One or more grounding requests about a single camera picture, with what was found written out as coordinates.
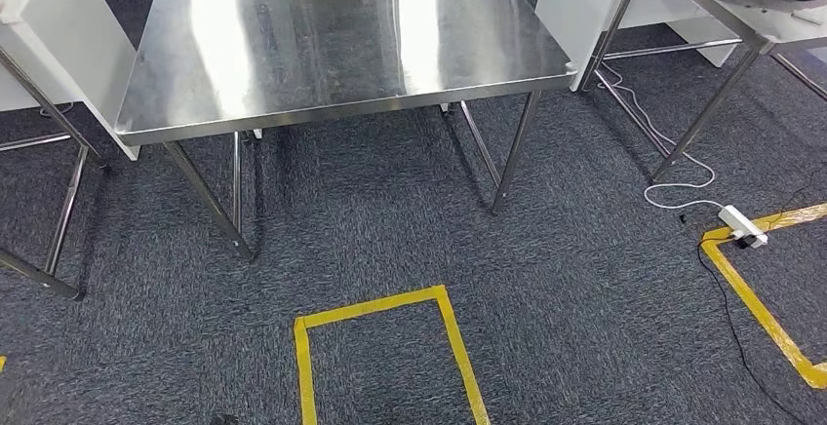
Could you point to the steel workbench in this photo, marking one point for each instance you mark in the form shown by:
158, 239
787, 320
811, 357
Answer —
323, 34

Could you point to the yellow floor tape square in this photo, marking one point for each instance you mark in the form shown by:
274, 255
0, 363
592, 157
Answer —
375, 306
756, 306

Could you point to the white power strip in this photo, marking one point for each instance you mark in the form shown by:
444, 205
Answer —
743, 225

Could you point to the white desk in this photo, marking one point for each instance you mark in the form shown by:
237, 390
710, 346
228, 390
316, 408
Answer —
64, 41
568, 2

